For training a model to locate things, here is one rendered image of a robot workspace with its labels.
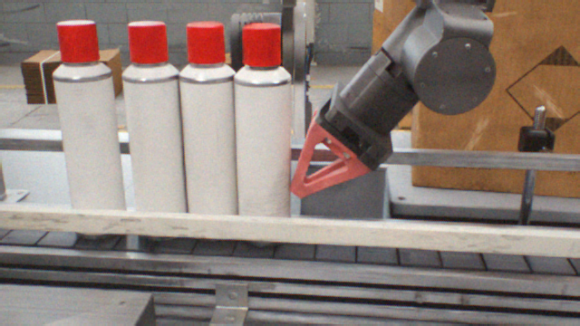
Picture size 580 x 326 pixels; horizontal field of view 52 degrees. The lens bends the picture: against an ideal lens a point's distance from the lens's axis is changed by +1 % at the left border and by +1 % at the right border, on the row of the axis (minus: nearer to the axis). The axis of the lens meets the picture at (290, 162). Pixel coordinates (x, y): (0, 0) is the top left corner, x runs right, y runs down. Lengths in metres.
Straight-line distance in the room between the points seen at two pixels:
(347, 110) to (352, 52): 5.63
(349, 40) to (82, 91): 5.61
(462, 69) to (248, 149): 0.20
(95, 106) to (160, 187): 0.09
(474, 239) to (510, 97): 0.27
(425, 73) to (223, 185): 0.23
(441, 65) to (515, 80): 0.34
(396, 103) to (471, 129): 0.28
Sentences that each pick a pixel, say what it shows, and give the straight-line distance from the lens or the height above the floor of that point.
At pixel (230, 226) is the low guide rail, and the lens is 0.55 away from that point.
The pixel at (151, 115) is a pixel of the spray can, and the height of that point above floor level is 1.01.
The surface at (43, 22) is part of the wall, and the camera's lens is 6.51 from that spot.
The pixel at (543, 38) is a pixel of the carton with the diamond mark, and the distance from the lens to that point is 0.76.
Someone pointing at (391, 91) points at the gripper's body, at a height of 1.04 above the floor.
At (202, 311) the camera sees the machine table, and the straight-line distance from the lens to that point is 0.57.
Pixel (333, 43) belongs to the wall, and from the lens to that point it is 6.10.
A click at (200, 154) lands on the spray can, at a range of 0.55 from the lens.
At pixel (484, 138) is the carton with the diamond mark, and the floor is 0.92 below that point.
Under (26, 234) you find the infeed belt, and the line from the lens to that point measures 0.65.
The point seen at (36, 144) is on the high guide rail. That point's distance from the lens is 0.67.
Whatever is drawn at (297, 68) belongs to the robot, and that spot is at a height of 0.84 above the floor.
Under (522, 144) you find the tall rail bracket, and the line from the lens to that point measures 0.66.
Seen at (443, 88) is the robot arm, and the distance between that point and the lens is 0.44.
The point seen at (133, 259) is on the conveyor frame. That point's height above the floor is 0.88.
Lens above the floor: 1.15
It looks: 20 degrees down
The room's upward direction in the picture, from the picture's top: straight up
